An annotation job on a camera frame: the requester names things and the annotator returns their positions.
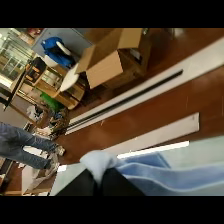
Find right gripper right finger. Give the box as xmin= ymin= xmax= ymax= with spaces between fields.
xmin=101 ymin=167 xmax=146 ymax=197

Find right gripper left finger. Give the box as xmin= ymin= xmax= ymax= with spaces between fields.
xmin=55 ymin=168 xmax=100 ymax=197

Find light blue shirt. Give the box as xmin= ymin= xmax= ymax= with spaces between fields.
xmin=79 ymin=149 xmax=224 ymax=197

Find person's legs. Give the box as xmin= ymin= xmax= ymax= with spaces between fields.
xmin=0 ymin=121 xmax=66 ymax=171

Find brown cardboard box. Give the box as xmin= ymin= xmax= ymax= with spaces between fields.
xmin=75 ymin=28 xmax=155 ymax=91

